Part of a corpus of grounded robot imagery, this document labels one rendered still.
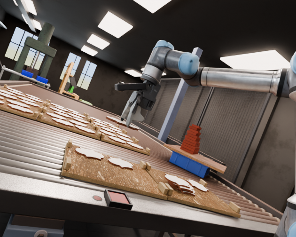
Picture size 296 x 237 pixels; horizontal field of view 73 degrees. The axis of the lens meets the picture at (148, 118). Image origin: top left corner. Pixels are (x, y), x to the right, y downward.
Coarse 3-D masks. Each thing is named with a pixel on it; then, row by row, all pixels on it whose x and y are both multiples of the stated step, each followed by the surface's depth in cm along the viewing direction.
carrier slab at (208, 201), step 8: (152, 168) 114; (152, 176) 98; (160, 176) 104; (176, 176) 118; (176, 192) 89; (200, 192) 104; (208, 192) 111; (176, 200) 81; (184, 200) 83; (192, 200) 87; (200, 200) 91; (208, 200) 96; (216, 200) 102; (208, 208) 87; (216, 208) 89; (224, 208) 94; (240, 216) 94
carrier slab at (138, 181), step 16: (64, 160) 73; (80, 160) 80; (96, 160) 88; (80, 176) 66; (96, 176) 71; (112, 176) 77; (128, 176) 84; (144, 176) 93; (144, 192) 75; (160, 192) 80
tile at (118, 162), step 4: (108, 160) 93; (112, 160) 95; (116, 160) 97; (120, 160) 100; (112, 164) 91; (116, 164) 91; (120, 164) 94; (124, 164) 96; (128, 164) 99; (128, 168) 95; (132, 168) 95
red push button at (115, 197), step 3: (111, 192) 64; (111, 195) 63; (114, 195) 63; (117, 195) 64; (120, 195) 65; (123, 195) 66; (111, 198) 60; (114, 198) 61; (117, 198) 62; (120, 198) 63; (123, 198) 64; (117, 201) 60; (120, 201) 61; (123, 201) 62; (126, 201) 63
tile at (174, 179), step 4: (164, 176) 95; (168, 176) 96; (172, 176) 100; (168, 180) 92; (172, 180) 93; (176, 180) 95; (180, 180) 99; (176, 184) 91; (180, 184) 91; (184, 184) 94; (188, 184) 97; (188, 188) 93
